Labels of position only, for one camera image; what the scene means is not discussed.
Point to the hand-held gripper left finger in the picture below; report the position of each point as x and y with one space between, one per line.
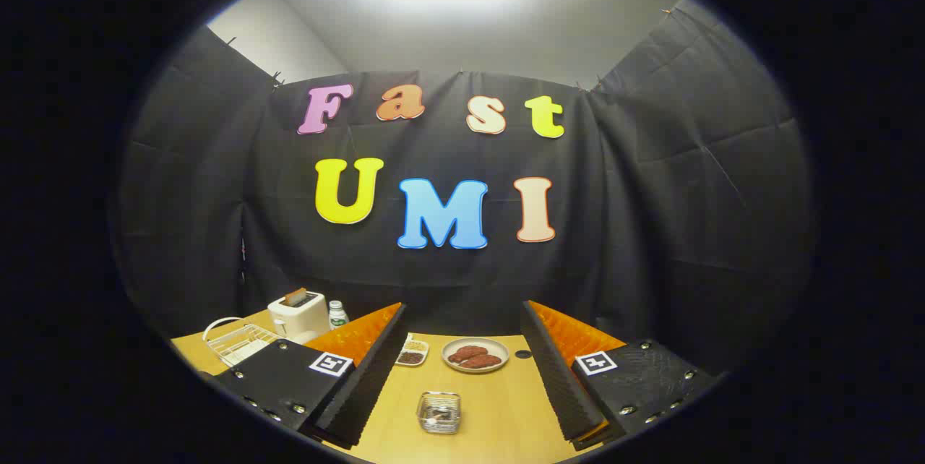
365 384

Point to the brown meat patty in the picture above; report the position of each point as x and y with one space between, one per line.
468 353
483 361

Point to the white bottle with green label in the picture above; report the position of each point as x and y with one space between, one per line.
337 316

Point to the white divided dish with beans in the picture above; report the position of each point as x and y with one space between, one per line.
412 358

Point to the white toaster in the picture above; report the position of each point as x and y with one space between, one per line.
296 318

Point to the grey plate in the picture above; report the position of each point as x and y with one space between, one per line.
498 348

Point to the brown bread slice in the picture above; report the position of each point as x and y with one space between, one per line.
295 297

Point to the black backdrop cloth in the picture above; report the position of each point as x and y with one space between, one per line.
650 233

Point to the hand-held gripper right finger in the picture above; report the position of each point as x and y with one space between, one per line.
560 384

